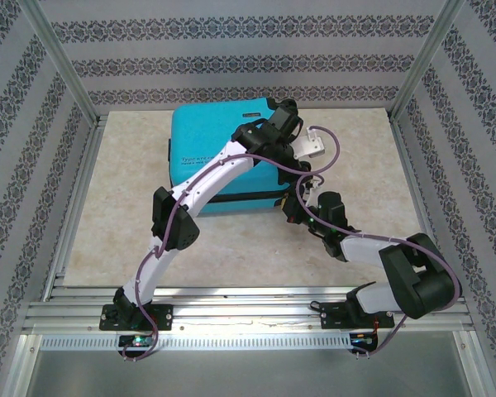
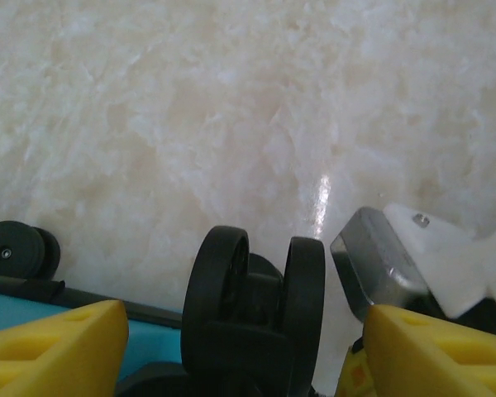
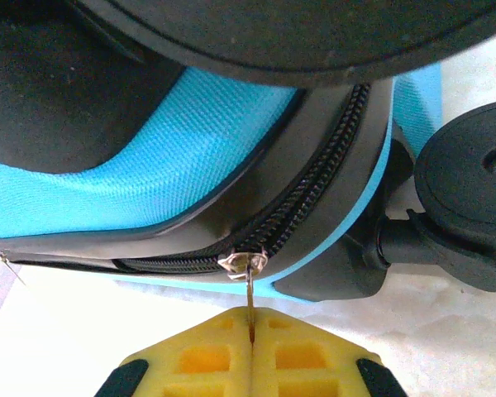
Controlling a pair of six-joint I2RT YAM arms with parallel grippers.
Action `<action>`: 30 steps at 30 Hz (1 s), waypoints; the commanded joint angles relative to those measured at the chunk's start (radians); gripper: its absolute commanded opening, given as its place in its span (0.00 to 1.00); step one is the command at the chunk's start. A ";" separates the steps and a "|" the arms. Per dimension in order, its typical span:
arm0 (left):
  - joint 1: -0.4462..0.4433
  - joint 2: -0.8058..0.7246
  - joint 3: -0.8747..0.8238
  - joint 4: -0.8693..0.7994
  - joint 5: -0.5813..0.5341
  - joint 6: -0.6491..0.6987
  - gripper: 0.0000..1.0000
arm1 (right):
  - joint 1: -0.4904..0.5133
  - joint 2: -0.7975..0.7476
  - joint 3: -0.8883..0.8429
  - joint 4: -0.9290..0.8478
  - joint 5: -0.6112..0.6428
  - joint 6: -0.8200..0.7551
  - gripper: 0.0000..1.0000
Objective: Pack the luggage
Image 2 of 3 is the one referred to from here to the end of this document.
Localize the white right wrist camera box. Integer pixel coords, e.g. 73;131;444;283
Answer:
329;202;496;322

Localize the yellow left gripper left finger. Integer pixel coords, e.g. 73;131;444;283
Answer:
0;300;129;397

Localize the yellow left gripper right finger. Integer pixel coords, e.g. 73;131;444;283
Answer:
363;305;496;397

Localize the teal hard-shell wheeled suitcase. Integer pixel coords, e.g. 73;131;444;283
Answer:
0;221;327;397

